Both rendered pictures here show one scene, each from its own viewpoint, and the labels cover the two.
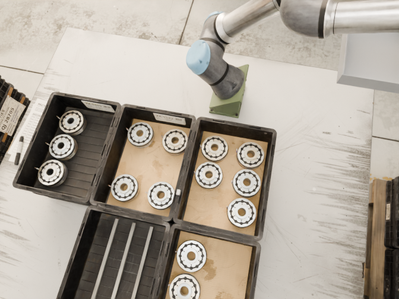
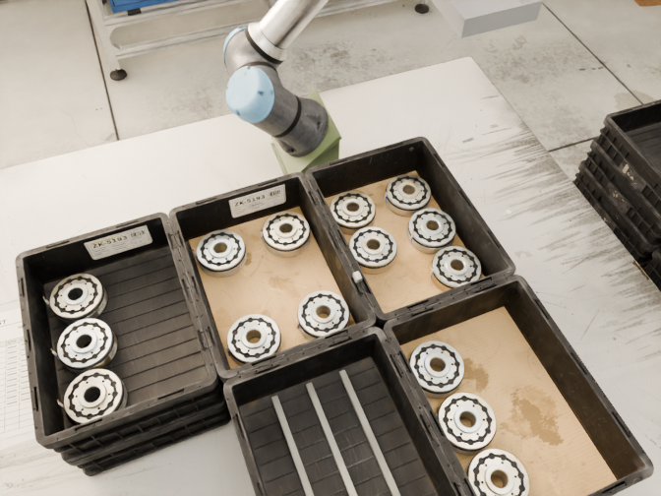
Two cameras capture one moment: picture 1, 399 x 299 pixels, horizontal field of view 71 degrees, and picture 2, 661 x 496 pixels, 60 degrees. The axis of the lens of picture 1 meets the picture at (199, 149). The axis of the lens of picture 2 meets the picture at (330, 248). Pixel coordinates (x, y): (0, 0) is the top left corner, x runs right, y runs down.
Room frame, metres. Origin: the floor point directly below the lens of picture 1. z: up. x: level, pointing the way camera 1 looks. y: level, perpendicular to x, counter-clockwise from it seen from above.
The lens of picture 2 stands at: (-0.17, 0.54, 1.86)
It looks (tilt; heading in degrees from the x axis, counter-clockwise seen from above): 56 degrees down; 315
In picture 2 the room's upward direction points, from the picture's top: 1 degrees clockwise
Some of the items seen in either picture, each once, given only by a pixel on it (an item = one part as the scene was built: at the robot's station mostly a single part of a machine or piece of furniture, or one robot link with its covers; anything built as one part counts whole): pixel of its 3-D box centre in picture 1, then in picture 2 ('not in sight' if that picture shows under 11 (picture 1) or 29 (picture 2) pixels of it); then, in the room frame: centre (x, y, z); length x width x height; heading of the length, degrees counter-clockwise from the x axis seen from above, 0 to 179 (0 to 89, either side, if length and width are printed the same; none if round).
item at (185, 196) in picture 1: (226, 178); (401, 235); (0.23, -0.08, 0.87); 0.40 x 0.30 x 0.11; 158
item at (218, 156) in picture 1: (214, 148); (352, 209); (0.36, -0.06, 0.86); 0.10 x 0.10 x 0.01
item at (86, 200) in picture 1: (70, 143); (111, 316); (0.45, 0.48, 0.92); 0.40 x 0.30 x 0.02; 158
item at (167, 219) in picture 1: (145, 158); (267, 266); (0.34, 0.20, 0.92); 0.40 x 0.30 x 0.02; 158
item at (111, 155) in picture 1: (148, 162); (269, 279); (0.34, 0.20, 0.87); 0.40 x 0.30 x 0.11; 158
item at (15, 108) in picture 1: (9, 115); not in sight; (0.95, 1.10, 0.41); 0.31 x 0.02 x 0.16; 157
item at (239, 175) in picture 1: (246, 182); (432, 226); (0.20, -0.15, 0.86); 0.10 x 0.10 x 0.01
